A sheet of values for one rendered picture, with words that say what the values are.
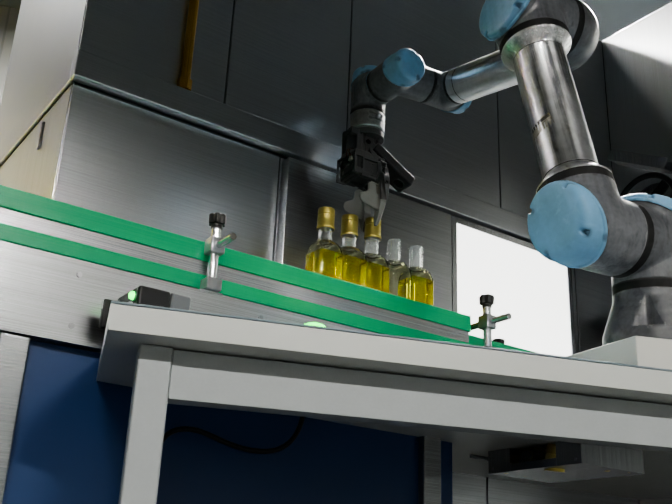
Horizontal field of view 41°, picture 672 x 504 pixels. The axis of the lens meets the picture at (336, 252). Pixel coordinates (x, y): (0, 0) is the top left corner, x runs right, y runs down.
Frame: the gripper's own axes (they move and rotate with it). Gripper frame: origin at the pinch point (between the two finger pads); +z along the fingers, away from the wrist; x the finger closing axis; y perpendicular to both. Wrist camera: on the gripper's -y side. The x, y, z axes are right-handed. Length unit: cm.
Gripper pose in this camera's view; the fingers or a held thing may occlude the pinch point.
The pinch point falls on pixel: (372, 223)
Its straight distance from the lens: 182.9
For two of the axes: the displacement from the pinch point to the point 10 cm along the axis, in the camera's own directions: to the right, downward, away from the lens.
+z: -0.4, 9.3, -3.6
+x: 5.4, -2.9, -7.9
